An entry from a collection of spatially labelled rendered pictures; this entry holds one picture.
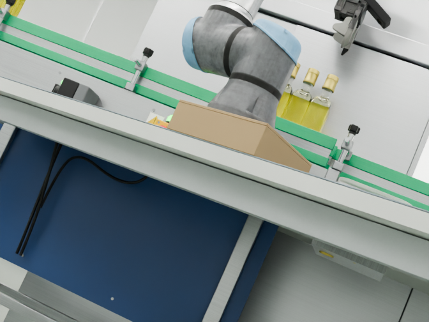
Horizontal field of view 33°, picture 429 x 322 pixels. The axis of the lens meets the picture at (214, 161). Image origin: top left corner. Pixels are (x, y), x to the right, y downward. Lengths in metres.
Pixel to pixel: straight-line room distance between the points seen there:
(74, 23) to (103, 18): 0.24
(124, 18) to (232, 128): 4.50
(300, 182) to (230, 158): 0.16
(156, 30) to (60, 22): 3.67
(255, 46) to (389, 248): 0.52
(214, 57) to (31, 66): 0.72
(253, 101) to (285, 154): 0.12
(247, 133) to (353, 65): 0.90
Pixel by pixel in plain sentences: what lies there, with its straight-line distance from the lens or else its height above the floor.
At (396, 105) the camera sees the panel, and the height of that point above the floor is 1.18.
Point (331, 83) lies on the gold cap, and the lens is 2.04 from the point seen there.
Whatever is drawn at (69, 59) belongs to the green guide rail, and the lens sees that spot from 2.10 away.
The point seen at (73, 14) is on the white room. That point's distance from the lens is 6.00.
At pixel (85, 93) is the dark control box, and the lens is 1.93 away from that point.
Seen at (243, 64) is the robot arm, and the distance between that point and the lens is 1.48.
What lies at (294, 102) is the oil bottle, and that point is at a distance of 2.02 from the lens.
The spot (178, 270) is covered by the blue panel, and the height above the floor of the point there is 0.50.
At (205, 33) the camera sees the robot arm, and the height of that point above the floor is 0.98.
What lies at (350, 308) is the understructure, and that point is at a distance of 2.09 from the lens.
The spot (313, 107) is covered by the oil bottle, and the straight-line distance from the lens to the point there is 2.01.
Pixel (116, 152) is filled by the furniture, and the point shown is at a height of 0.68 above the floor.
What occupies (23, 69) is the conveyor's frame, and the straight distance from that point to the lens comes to 2.12.
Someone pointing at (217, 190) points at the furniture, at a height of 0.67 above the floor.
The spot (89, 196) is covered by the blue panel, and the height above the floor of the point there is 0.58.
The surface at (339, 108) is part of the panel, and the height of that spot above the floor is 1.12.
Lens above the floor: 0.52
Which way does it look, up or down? 8 degrees up
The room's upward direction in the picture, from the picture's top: 24 degrees clockwise
